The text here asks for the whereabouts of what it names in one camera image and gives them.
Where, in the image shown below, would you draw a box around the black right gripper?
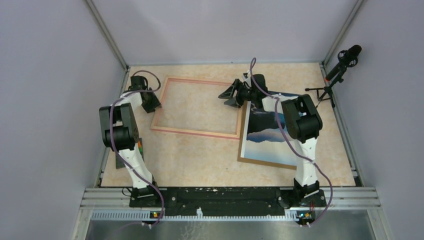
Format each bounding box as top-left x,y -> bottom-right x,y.
218,79 -> 256,109

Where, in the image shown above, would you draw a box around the landscape photo print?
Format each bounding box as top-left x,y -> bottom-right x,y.
239,91 -> 311,167

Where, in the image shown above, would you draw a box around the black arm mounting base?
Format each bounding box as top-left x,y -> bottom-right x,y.
129,186 -> 327,217

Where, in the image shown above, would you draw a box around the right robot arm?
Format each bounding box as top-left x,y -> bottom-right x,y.
218,73 -> 323,206

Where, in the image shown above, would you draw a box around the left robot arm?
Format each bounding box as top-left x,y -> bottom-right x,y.
99,75 -> 162,207

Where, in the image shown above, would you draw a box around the colourful toy bricks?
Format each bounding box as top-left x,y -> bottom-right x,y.
137,138 -> 144,155

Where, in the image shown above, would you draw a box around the grey building baseplate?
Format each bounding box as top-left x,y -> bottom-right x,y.
115,152 -> 144,169

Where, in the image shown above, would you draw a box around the black microphone tripod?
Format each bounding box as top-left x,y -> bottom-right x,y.
305,71 -> 345,109

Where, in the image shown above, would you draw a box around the black microphone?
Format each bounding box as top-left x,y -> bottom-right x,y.
325,44 -> 362,82

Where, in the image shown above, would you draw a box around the aluminium rail front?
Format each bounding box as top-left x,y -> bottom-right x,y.
79,187 -> 382,210

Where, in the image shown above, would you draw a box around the white cable duct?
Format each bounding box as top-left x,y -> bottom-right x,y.
90,208 -> 312,222

